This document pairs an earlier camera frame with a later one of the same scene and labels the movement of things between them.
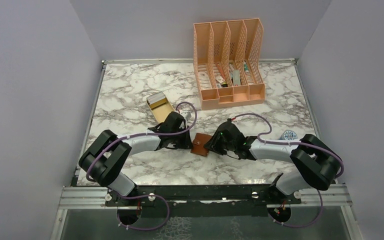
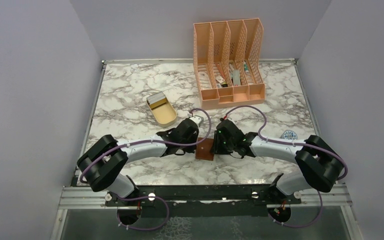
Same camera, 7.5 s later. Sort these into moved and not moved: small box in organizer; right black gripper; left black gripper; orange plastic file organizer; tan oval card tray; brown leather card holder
Moved: brown leather card holder; left black gripper
Not moved: orange plastic file organizer; small box in organizer; tan oval card tray; right black gripper
